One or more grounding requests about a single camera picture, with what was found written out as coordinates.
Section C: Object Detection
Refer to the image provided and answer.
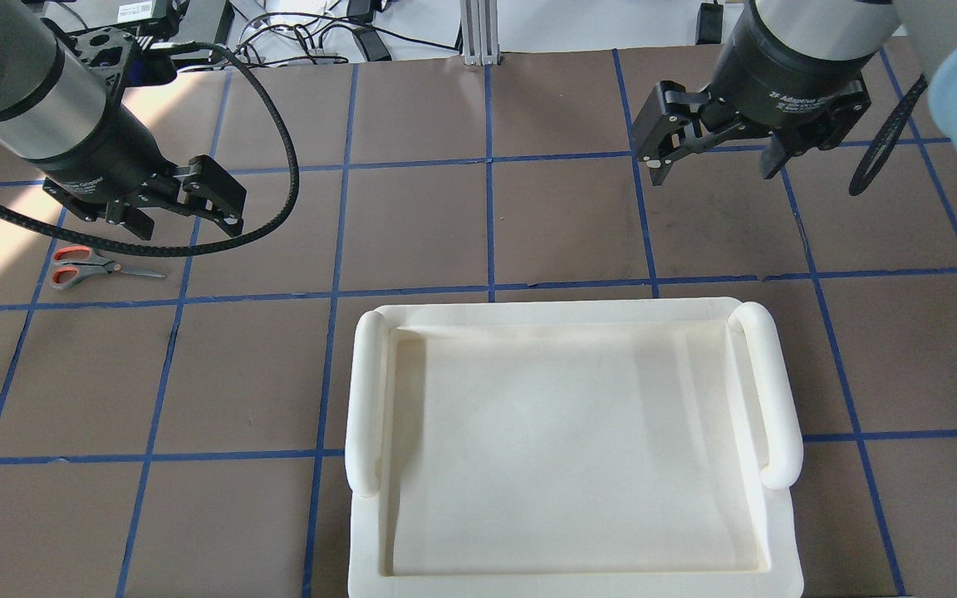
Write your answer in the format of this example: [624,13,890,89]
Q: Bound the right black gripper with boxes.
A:
[631,4,872,185]

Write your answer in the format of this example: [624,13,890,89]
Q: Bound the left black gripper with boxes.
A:
[38,106,247,241]

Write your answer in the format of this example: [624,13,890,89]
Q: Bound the grey orange scissors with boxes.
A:
[50,245,164,291]

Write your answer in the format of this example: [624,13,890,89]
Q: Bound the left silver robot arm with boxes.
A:
[0,1,250,257]

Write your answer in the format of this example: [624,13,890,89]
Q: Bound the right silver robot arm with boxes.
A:
[631,1,957,194]

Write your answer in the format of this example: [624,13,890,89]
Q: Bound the white plastic drawer unit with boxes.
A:
[343,297,804,597]

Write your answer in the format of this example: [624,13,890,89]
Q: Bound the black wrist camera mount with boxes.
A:
[58,19,179,90]

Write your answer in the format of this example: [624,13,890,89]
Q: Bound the right black ribbed cable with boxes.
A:
[849,73,930,197]

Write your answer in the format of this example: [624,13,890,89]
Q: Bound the aluminium frame post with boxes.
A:
[459,0,502,66]

